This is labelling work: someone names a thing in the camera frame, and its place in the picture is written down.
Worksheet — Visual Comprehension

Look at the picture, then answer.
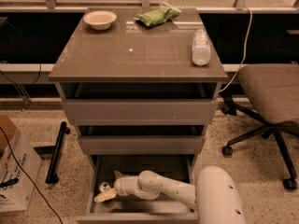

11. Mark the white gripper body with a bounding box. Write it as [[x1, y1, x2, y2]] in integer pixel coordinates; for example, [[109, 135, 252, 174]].
[[114, 176, 131, 196]]

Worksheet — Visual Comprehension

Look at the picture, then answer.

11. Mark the redbull can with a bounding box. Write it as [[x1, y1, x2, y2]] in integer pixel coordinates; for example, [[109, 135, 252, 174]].
[[99, 182, 111, 192]]

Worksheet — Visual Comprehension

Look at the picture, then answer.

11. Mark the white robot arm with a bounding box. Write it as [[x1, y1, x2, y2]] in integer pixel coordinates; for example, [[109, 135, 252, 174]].
[[93, 166, 247, 224]]

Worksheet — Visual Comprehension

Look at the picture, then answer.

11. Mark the open bottom drawer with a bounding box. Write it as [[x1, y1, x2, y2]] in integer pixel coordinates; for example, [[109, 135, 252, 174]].
[[77, 155, 199, 224]]

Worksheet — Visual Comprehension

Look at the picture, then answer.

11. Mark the middle drawer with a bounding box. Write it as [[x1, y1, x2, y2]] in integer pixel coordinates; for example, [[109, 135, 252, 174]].
[[78, 125, 205, 155]]

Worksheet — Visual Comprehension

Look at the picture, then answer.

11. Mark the top drawer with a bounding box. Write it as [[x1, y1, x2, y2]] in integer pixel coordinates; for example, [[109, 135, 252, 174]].
[[61, 82, 219, 127]]

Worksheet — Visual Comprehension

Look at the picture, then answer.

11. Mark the grey drawer cabinet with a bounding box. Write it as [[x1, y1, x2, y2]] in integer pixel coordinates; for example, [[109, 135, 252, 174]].
[[48, 7, 228, 224]]

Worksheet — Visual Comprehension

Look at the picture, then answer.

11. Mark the black metal bar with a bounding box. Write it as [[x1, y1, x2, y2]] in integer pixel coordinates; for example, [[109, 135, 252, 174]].
[[45, 121, 70, 184]]

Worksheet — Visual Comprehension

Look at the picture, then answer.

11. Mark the cardboard box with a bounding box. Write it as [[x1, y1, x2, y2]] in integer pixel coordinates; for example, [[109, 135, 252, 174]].
[[0, 115, 42, 212]]

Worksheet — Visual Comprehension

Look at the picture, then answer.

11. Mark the white bowl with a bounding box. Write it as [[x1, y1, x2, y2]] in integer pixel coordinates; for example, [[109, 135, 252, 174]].
[[83, 10, 117, 31]]

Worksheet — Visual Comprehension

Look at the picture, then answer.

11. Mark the grey office chair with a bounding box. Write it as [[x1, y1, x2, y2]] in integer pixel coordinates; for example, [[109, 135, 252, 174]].
[[221, 63, 299, 190]]

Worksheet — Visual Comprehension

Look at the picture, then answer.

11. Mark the green snack bag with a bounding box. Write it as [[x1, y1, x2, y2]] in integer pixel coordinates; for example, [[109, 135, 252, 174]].
[[134, 4, 181, 27]]

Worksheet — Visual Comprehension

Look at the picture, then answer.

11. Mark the black cable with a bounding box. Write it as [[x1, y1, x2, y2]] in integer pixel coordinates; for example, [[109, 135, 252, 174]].
[[0, 126, 64, 224]]

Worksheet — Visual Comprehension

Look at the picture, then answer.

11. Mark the white cable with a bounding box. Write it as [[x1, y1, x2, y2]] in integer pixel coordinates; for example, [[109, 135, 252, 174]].
[[219, 7, 253, 94]]

